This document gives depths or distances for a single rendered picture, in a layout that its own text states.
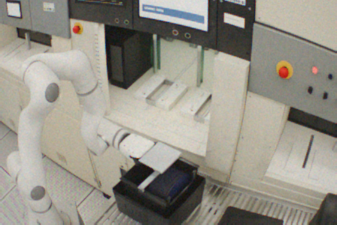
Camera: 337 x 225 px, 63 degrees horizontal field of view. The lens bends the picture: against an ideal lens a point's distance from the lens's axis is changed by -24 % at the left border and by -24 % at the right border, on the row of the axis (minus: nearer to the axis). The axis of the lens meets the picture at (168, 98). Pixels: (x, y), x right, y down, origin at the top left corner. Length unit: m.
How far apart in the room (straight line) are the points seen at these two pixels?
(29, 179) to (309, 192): 1.21
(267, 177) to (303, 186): 0.21
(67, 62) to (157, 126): 0.78
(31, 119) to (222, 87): 0.68
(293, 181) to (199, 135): 0.57
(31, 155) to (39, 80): 0.28
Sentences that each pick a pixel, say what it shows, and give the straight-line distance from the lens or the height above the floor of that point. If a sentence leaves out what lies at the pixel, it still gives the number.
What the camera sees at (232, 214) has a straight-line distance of 1.37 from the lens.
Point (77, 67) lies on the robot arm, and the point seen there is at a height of 1.46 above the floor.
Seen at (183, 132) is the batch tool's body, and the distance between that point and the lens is 1.68.
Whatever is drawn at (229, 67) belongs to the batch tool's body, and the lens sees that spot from 1.18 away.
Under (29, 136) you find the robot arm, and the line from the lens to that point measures 1.07.
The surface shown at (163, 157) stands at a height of 1.11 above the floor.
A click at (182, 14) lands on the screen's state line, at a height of 1.51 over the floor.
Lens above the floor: 2.00
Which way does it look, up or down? 37 degrees down
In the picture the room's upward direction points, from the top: straight up
